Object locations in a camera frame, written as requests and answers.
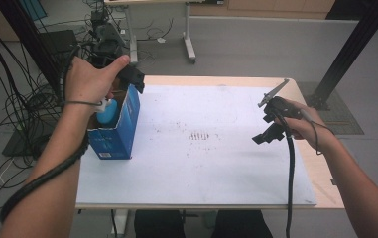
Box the person's right hand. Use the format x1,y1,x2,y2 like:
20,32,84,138
275,98,338,153

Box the grey floor mat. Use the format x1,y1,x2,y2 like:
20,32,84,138
297,80,365,136

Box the wooden cabinet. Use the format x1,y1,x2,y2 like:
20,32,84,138
189,0,337,20

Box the black metal stand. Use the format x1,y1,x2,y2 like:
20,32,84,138
0,0,73,98
307,0,378,111

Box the black computer tower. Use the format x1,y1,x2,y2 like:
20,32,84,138
89,9,111,34

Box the tangle of black floor cables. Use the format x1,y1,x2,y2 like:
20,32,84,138
0,0,135,212

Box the black smooth gripper cable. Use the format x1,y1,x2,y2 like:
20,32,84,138
274,108,298,238

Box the white table sheet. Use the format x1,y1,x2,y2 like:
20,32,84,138
75,84,317,207

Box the white desk with legs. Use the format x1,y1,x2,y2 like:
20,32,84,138
104,0,198,66

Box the teal board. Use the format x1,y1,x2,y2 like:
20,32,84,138
18,0,48,22

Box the blue bottle with white cap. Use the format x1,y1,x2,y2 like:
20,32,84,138
95,97,120,129

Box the person's legs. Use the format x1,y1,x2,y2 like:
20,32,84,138
133,208,274,238

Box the white table leg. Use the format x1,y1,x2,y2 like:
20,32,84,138
110,208,130,238

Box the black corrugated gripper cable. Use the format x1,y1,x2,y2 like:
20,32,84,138
0,44,91,225

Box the blue cardboard box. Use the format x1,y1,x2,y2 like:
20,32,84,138
86,82,142,161

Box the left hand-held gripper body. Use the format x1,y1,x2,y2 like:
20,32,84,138
88,22,127,68

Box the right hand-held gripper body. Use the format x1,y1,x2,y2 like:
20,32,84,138
257,77,305,128

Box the person's left hand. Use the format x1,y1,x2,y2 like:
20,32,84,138
64,55,131,106

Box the black equipment case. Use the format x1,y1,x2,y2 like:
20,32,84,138
39,29,78,63

